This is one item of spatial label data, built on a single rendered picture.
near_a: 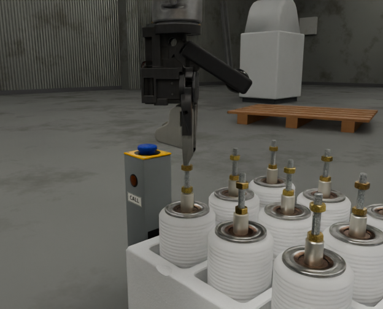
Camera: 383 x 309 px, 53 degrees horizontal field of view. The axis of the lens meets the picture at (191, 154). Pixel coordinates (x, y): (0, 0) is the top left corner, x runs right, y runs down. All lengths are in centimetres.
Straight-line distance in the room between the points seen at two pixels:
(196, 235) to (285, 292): 19
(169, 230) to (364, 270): 29
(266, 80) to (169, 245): 468
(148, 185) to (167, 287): 23
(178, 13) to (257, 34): 477
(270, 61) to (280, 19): 54
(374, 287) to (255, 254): 17
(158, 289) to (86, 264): 42
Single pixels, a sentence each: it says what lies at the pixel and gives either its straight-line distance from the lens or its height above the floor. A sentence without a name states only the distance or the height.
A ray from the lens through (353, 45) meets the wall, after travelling 1062.
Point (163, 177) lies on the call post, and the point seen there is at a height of 27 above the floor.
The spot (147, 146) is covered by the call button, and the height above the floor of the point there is 33.
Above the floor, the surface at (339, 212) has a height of 24.
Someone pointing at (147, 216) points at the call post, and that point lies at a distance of 78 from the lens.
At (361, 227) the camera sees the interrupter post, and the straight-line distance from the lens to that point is 59.
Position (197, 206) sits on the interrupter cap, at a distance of 66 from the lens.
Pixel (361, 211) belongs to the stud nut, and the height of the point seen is 29.
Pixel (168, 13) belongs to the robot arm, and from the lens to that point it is 58.
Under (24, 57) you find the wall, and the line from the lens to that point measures 761.
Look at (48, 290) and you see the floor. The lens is 95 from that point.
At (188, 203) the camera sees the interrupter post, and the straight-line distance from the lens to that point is 63.
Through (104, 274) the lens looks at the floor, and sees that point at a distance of 98.
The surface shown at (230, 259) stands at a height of 23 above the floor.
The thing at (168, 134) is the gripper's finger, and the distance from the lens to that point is 59.
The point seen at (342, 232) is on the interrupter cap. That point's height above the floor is 25.
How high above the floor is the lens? 49
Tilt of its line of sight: 13 degrees down
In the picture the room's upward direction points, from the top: straight up
